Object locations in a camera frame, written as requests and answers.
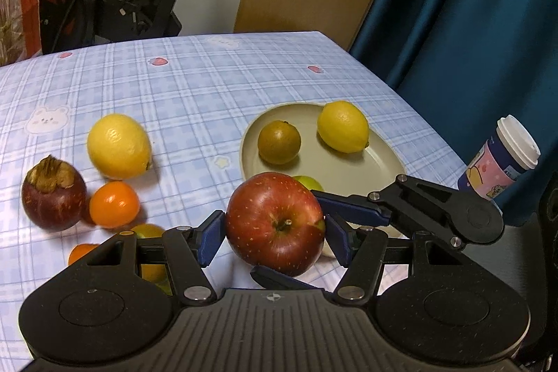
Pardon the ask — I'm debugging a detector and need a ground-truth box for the paper cup with white lid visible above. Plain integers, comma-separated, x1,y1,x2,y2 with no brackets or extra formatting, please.
457,115,541,203

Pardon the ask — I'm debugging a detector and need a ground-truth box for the beige round plate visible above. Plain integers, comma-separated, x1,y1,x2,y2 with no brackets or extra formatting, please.
239,103,408,259

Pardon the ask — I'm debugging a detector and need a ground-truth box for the small orange tangerine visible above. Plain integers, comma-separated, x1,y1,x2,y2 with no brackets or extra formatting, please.
89,181,141,229
68,243,102,267

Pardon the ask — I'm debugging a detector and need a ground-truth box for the purple mangosteen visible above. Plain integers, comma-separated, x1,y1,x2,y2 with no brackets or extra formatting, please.
22,155,88,232

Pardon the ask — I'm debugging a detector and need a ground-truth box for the red apple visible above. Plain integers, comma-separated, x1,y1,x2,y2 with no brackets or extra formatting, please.
225,172,326,278

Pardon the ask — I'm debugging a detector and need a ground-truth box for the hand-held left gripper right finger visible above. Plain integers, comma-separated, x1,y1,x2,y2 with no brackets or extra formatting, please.
325,215,469,306

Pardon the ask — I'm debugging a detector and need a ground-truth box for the blue plaid tablecloth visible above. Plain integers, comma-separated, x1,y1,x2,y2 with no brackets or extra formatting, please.
0,31,480,372

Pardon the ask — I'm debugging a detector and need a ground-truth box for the green jujube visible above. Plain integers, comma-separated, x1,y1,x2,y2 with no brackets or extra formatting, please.
291,175,325,193

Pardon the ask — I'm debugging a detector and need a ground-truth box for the dark blue curtain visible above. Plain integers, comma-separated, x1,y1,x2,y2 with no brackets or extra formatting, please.
349,0,558,225

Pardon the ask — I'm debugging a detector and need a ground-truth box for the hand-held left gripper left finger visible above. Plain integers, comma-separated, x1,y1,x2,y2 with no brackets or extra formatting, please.
83,211,226,307

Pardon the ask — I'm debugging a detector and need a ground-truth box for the olive brown tangerine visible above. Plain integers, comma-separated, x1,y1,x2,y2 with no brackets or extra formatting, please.
257,120,302,164

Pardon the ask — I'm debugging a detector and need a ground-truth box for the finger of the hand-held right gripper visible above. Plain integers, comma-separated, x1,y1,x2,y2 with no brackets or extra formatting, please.
311,175,465,247
250,266,325,292

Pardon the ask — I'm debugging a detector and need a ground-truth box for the yellow lemon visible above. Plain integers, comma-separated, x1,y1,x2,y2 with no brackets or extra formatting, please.
86,113,152,181
317,101,370,154

